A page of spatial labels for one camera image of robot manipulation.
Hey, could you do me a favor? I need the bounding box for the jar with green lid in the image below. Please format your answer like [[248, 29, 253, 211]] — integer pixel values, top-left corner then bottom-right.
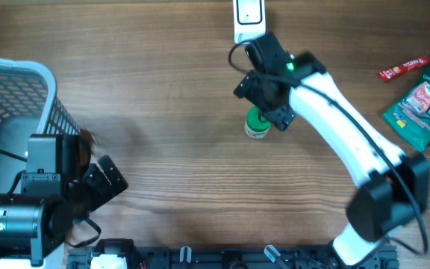
[[244, 106, 272, 139]]

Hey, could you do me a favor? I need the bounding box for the red tissue pack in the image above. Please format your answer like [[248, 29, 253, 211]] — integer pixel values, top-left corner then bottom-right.
[[406, 82, 430, 114]]

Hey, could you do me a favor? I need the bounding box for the red coffee stick sachet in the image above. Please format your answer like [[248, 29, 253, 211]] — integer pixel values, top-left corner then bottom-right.
[[378, 56, 429, 81]]

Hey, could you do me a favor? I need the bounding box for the green gloves packet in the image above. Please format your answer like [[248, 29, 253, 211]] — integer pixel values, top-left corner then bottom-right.
[[382, 63, 430, 152]]

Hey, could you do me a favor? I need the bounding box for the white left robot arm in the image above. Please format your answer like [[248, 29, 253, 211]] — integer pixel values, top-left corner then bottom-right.
[[0, 134, 128, 268]]

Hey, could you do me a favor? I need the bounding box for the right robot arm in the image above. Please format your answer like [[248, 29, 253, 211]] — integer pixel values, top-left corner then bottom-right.
[[234, 33, 430, 268]]

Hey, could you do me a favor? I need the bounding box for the white barcode scanner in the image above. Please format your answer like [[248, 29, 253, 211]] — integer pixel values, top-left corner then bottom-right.
[[233, 0, 267, 44]]

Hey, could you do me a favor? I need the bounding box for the grey plastic basket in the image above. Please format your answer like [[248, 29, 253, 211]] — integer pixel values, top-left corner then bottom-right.
[[0, 59, 81, 193]]

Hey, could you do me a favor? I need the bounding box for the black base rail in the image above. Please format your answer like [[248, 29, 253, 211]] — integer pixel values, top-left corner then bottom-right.
[[65, 238, 399, 269]]

